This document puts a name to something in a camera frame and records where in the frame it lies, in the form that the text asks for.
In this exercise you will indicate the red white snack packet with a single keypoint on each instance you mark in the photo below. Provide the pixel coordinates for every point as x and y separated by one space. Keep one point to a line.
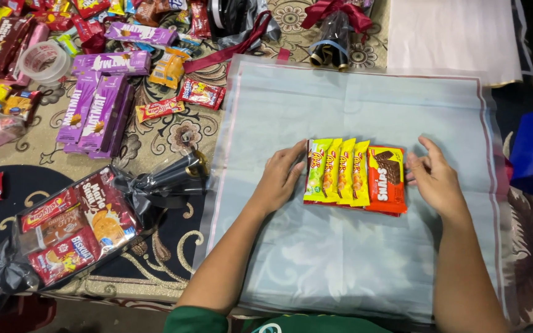
201 93

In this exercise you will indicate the translucent wrapping sheet red border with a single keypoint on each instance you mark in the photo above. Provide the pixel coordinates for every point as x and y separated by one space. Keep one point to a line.
354 259

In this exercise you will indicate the small heap of yellow packets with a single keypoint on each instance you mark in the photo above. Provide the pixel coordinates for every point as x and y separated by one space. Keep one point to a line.
2 101

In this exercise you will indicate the maroon ribbon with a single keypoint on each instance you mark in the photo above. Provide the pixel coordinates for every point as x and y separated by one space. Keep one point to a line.
234 46

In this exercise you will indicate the orange yellow snack packet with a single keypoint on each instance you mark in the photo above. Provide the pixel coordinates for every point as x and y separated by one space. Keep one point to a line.
168 69

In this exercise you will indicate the person's right hand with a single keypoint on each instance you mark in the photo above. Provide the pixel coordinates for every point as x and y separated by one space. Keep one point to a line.
440 185

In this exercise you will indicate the long pink packet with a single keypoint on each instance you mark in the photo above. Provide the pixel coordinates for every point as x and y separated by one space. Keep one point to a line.
33 51

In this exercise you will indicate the person's left hand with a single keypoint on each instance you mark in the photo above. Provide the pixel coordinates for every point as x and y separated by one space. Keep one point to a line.
273 182

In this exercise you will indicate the black ribbon roll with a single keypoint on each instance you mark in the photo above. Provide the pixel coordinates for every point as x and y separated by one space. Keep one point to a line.
225 18

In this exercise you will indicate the purple snack box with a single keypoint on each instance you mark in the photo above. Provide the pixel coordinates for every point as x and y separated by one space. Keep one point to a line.
121 125
111 63
77 108
140 33
102 113

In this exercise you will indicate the beige floral carpet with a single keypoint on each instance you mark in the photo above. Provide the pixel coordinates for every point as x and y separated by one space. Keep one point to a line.
164 138

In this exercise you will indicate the clear tape roll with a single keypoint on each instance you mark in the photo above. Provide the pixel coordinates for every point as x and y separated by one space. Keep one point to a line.
43 62

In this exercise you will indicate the heap of mixed snack packets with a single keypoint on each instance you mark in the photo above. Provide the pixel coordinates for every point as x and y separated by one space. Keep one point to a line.
58 11

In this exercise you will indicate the wrapped snack bundle black wrap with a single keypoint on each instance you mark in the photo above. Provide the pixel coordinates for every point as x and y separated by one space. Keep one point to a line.
86 222

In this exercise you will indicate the brown chocolate biscuit packet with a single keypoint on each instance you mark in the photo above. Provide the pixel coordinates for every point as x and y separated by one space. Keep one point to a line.
0 46

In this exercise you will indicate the black gold patterned rug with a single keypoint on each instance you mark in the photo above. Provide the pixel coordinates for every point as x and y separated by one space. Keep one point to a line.
164 249

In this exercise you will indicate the green snack packet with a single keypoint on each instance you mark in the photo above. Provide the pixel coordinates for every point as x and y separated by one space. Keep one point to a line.
317 169

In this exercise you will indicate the dark red snack packet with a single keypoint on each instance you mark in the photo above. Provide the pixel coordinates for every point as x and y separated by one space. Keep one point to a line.
88 33

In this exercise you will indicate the red yellow jelly packet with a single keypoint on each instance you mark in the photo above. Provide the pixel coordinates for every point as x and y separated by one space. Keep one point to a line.
159 110

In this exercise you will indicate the stack of pale wrapping sheets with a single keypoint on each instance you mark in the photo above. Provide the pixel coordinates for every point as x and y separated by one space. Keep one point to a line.
451 37

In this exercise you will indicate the person's green shirt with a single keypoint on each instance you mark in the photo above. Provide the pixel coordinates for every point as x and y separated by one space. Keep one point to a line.
211 323

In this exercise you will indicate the orange chocolate wafer packet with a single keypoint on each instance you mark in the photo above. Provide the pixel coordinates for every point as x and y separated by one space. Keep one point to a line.
386 180

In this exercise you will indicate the wrapped bundle with maroon bow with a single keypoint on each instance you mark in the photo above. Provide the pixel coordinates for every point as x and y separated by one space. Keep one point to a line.
333 32

